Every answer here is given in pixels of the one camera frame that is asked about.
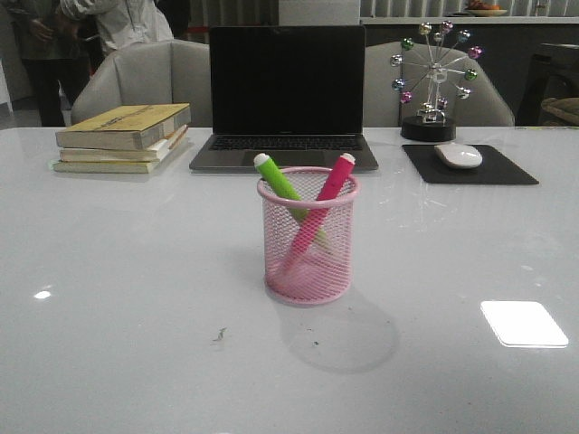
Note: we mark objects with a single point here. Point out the pink mesh pen holder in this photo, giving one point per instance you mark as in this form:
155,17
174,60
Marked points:
321,272

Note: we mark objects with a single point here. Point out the green marker pen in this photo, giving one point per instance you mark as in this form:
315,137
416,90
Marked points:
281,186

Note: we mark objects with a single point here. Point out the pink red marker pen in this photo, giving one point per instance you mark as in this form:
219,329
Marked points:
309,228

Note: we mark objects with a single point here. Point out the grey open laptop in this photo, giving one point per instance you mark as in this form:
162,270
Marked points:
292,92

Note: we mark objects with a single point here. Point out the bottom pale yellow book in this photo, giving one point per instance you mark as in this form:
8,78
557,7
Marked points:
120,167

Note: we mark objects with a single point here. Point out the right grey armchair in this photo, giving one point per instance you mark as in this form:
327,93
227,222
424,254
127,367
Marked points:
393,93

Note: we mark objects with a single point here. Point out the grey armchair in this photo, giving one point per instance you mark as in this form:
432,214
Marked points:
393,93
172,71

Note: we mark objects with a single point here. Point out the white computer mouse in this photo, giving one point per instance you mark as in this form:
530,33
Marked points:
459,156

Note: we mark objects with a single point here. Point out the top yellow book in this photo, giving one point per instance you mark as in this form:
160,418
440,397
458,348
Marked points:
131,127

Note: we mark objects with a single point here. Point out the left grey armchair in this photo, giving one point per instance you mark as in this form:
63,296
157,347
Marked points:
172,71

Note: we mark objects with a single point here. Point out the ferris wheel desk ornament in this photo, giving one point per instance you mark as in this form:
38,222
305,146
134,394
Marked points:
431,122

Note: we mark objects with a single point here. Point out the black mouse pad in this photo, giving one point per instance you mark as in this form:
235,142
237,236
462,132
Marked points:
495,168

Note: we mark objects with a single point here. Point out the person in light jacket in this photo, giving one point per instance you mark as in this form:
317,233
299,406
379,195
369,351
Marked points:
121,23

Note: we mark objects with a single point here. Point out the fruit plate on counter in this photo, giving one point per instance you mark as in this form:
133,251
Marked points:
483,9

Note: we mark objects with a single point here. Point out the person in dark clothes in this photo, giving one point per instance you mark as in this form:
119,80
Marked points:
53,61

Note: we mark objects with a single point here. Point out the dark chair far right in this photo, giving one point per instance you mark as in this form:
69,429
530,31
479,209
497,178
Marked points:
552,73

